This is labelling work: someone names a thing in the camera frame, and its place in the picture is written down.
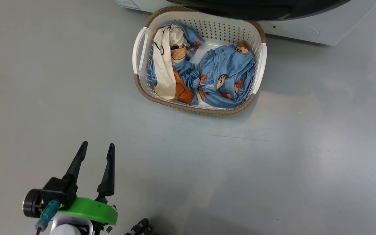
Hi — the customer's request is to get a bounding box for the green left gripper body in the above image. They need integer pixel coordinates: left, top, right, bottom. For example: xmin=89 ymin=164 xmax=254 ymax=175
xmin=57 ymin=197 xmax=118 ymax=226

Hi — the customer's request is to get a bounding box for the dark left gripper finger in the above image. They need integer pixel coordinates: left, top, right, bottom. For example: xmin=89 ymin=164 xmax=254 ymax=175
xmin=63 ymin=141 xmax=88 ymax=183
xmin=97 ymin=143 xmax=116 ymax=200

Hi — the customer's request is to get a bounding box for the cream and blue garment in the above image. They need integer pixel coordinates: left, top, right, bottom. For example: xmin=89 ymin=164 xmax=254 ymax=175
xmin=147 ymin=22 xmax=205 ymax=105

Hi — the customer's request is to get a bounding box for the blue cartoon print garment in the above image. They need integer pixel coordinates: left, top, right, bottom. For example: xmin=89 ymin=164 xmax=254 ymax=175
xmin=197 ymin=41 xmax=256 ymax=109

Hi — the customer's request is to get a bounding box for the dark grey washing machine door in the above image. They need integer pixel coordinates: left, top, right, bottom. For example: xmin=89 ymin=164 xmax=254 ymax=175
xmin=165 ymin=0 xmax=352 ymax=21

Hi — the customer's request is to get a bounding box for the white laundry basket brown rim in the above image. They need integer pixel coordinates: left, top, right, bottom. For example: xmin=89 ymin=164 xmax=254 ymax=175
xmin=132 ymin=6 xmax=268 ymax=115

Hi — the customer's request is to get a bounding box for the white front-load washing machine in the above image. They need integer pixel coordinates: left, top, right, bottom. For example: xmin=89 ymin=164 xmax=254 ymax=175
xmin=115 ymin=0 xmax=376 ymax=46

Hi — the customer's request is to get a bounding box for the blue energy label sticker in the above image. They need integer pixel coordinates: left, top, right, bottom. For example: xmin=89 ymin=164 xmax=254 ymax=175
xmin=115 ymin=0 xmax=140 ymax=9

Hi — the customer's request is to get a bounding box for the teal plug left camera cable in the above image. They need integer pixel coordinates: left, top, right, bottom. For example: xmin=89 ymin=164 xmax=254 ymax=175
xmin=35 ymin=200 xmax=60 ymax=235

